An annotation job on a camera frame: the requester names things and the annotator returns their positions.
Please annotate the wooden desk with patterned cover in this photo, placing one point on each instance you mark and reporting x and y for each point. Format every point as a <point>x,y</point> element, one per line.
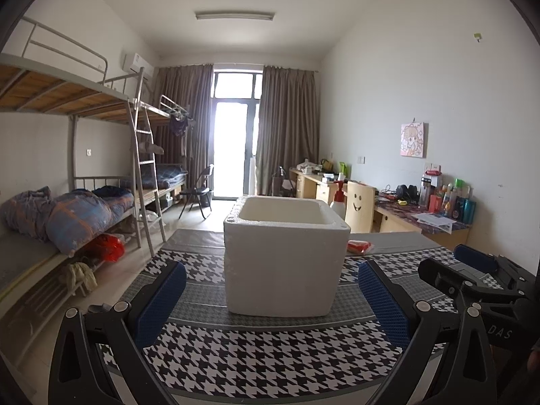
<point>392,217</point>

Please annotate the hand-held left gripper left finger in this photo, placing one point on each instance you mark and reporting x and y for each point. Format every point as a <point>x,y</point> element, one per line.
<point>162,303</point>

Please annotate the printed papers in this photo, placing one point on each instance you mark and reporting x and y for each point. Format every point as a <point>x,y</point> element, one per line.
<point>432,221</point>

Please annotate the green paper bag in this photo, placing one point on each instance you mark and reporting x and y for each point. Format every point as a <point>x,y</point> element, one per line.
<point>343,169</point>

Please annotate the red plastic bag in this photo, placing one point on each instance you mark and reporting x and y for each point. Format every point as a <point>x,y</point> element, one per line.
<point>109,248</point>

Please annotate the grey folded cloth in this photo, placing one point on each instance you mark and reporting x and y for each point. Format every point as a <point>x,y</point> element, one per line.
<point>149,148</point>

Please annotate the teal bottle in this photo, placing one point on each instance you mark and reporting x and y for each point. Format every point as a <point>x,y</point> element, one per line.
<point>469,211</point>

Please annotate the hanging dark clothes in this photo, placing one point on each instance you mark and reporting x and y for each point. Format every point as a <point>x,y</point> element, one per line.
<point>179,128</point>

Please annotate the black folding chair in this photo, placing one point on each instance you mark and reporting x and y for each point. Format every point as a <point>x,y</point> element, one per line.
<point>198,192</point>

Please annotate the brown curtain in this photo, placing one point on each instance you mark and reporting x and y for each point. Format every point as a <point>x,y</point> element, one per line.
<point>185,114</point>
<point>287,126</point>

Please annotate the dark thermos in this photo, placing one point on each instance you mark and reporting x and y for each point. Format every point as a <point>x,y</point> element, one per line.
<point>425,190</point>

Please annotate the black metal rack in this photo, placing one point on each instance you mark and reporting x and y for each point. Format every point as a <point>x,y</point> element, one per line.
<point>280,181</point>

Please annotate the white foam box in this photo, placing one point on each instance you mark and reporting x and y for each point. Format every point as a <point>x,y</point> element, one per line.
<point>282,270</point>

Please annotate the red lid jar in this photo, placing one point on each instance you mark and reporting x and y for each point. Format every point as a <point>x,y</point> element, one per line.
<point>432,173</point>

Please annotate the grey mattress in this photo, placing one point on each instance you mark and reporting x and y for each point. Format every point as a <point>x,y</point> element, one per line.
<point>25,257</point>

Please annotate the blue plaid duvet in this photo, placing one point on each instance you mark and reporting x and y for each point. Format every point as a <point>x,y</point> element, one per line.
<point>80,219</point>

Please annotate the wall hook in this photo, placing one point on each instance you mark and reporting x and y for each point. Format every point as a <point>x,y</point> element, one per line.
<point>477,37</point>

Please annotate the ceiling light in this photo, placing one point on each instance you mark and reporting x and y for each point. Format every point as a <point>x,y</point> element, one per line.
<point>234,16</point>

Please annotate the green cap bottle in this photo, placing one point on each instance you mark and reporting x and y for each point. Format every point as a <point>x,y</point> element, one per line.
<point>457,190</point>

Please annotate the white spray bottle red top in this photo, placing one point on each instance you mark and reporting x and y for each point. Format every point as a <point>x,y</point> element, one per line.
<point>337,206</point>

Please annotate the metal bunk ladder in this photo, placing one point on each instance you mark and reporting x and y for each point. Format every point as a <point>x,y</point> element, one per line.
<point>141,135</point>

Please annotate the white air conditioner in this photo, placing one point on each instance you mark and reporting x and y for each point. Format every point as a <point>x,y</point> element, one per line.
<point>137,64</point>

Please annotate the houndstooth tablecloth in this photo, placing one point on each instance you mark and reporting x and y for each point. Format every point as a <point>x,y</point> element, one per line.
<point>253,346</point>

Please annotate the white wall switches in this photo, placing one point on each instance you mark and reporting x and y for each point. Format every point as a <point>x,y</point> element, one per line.
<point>432,167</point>

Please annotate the red packet in clear wrap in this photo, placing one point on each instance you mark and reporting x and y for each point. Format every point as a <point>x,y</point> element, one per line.
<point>360,247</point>

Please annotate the glass balcony door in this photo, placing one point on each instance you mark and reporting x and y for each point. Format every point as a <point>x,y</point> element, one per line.
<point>234,135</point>

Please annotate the wooden chair with smiley face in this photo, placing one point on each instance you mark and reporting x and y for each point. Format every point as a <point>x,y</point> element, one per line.
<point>358,204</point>

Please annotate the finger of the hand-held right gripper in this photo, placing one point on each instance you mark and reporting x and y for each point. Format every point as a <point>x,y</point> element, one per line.
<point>447,276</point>
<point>476,257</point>

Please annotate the dark blue plaid bedding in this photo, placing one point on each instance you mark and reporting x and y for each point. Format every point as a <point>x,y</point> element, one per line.
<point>164,175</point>

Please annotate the black headphones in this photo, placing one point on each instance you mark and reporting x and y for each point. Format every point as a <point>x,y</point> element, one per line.
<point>406,192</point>

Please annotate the cartoon wall poster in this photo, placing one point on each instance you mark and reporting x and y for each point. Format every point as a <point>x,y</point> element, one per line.
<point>414,140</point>

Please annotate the yellowish rag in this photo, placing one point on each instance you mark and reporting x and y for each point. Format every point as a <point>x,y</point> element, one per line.
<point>78,278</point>

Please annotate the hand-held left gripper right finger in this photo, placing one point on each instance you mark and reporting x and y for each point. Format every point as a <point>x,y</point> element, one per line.
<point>384,303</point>

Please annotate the black bottle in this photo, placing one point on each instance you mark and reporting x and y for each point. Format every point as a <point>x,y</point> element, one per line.
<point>458,215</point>

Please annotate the red carton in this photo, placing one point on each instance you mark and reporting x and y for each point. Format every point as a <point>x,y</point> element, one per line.
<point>436,203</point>

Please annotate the purple patterned blanket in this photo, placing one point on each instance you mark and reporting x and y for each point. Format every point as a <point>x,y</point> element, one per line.
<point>25,215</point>

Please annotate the grey metal bunk bed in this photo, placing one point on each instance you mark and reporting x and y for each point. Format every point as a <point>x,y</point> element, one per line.
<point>50,88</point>
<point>168,112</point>

